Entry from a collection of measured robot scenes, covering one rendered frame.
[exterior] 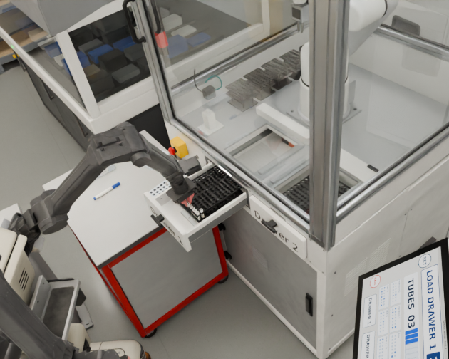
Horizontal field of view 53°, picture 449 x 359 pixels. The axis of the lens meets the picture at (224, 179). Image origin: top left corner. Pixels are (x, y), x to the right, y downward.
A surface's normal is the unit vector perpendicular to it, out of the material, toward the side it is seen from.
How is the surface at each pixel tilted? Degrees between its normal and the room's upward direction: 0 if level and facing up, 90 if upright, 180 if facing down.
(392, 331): 50
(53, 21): 90
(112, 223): 0
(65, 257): 0
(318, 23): 90
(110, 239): 0
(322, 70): 90
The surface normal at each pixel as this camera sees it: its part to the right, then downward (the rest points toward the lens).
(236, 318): -0.14, -0.70
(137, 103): 0.60, 0.51
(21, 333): 0.07, 0.70
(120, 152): 0.35, -0.40
